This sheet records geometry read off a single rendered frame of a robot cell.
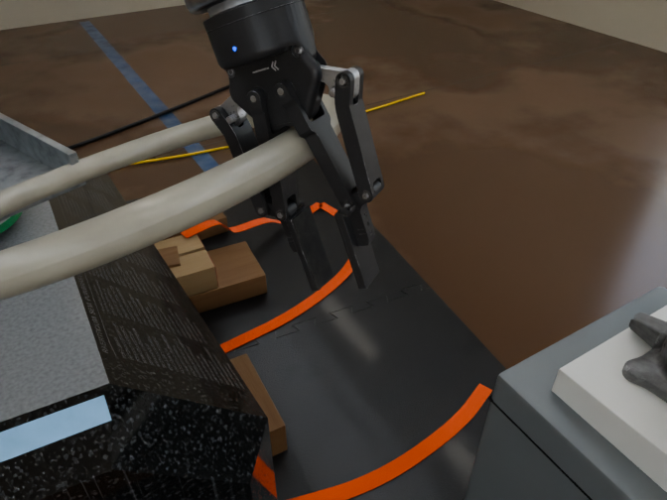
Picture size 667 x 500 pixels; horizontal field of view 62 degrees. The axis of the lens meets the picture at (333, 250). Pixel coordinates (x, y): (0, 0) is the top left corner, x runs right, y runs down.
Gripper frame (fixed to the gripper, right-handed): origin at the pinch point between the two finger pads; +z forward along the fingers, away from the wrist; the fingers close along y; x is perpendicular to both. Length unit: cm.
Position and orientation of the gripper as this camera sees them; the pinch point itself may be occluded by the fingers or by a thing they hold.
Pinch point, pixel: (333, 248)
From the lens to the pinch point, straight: 47.9
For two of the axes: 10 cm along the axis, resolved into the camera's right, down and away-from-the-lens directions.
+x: -4.3, 4.7, -7.7
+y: -8.5, 0.7, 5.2
